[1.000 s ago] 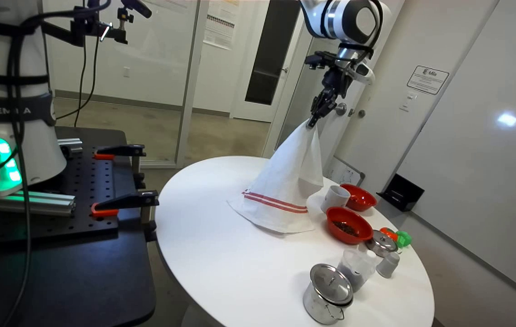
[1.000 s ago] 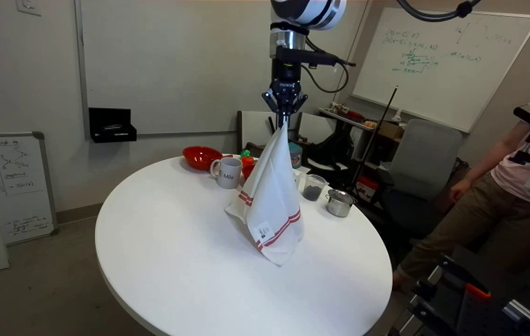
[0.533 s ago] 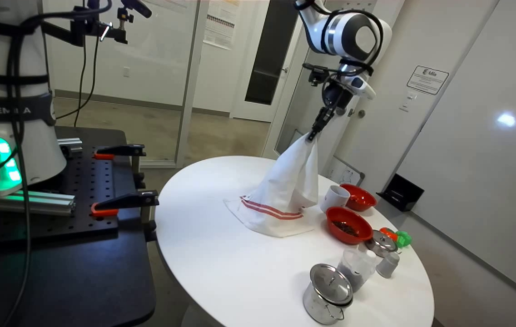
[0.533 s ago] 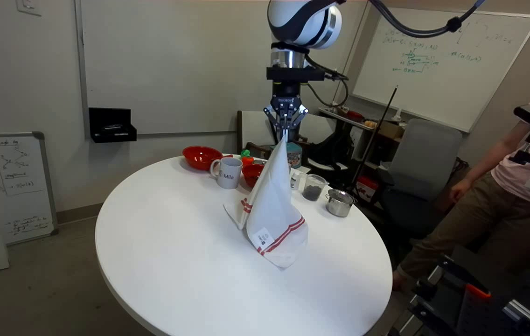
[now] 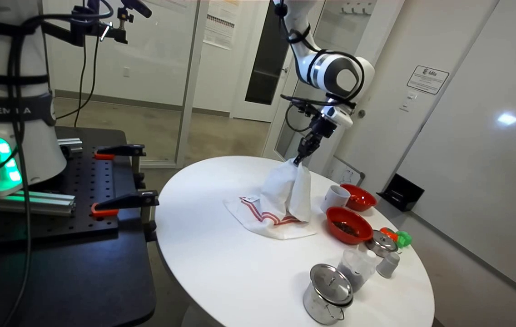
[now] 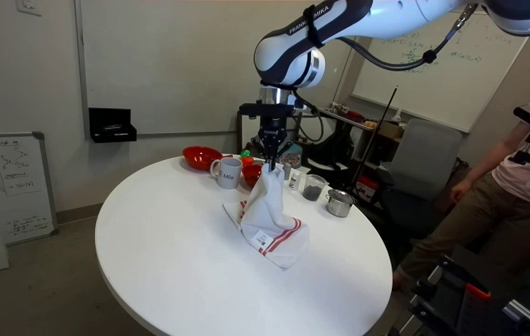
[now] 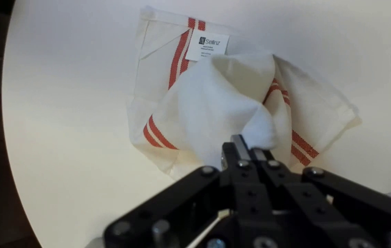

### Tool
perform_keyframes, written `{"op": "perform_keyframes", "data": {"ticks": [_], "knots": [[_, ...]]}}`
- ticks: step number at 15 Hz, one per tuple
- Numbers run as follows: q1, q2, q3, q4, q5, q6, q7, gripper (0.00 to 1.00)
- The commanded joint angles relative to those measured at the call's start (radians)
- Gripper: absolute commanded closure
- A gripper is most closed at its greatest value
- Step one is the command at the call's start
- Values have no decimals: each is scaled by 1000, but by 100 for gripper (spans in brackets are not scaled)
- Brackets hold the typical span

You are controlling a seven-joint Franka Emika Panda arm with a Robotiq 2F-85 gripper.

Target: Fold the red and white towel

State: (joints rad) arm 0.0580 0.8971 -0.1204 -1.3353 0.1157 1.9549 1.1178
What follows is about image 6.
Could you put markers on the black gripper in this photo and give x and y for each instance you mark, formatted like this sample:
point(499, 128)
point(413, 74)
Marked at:
point(273, 130)

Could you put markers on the white towel with red stripes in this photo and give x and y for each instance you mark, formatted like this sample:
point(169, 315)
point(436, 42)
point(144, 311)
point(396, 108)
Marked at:
point(266, 212)

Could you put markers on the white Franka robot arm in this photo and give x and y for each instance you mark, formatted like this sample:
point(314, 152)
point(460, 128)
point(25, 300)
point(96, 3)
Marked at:
point(365, 20)

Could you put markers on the bystander hand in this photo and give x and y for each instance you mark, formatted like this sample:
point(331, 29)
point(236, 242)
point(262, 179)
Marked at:
point(462, 192)

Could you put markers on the red cup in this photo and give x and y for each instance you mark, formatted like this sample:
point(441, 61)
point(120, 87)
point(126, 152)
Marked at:
point(251, 173)

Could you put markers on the small white bottle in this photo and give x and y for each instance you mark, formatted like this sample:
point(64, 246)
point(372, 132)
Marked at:
point(296, 179)

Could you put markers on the white mug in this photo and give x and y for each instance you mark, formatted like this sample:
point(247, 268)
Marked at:
point(228, 173)

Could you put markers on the glass cup with dark contents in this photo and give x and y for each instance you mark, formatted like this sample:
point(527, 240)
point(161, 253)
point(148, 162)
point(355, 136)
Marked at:
point(312, 188)

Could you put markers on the red bowl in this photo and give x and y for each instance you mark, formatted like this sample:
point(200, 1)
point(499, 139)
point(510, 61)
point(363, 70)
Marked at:
point(202, 158)

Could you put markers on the dark cluttered desk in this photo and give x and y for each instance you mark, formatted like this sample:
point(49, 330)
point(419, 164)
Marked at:
point(346, 143)

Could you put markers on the small metal cup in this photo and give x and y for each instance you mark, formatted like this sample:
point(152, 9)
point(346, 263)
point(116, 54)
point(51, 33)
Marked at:
point(340, 205)

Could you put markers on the thin black pole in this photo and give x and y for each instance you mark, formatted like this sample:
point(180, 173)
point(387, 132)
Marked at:
point(378, 132)

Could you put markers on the grey office chair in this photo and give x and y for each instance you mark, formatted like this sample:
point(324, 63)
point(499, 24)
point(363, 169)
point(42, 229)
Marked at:
point(424, 160)

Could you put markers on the person in pink shirt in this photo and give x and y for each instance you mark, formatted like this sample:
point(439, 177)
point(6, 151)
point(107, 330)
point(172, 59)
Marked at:
point(464, 225)

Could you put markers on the orange and black bar clamp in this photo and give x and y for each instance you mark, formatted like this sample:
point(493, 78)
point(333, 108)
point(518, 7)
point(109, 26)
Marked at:
point(471, 292)

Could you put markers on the small leaning whiteboard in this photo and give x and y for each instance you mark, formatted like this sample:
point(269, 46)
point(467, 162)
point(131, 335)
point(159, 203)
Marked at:
point(19, 188)

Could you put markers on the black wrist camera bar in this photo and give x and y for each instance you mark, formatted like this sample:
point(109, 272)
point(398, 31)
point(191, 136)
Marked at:
point(266, 111)

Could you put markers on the black wall box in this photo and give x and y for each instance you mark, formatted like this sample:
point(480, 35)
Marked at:
point(113, 126)

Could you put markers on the wall whiteboard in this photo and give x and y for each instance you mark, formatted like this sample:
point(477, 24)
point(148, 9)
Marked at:
point(445, 82)

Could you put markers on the grey wall conduit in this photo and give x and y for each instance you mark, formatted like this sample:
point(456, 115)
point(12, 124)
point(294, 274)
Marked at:
point(81, 68)

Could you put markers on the aluminium extrusion post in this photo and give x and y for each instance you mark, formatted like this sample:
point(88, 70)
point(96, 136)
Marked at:
point(527, 319)

